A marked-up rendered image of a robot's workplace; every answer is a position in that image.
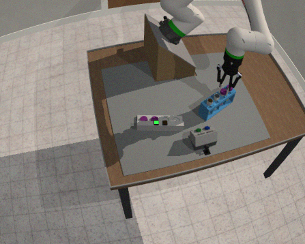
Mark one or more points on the grey button panel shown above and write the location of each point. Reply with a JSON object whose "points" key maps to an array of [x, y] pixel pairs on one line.
{"points": [[203, 137]]}

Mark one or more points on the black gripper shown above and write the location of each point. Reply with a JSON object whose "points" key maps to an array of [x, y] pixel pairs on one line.
{"points": [[228, 70]]}

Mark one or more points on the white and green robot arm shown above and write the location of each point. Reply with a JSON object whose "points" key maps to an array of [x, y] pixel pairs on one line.
{"points": [[186, 18]]}

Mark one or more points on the grey flat mat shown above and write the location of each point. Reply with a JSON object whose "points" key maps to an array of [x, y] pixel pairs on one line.
{"points": [[131, 90]]}

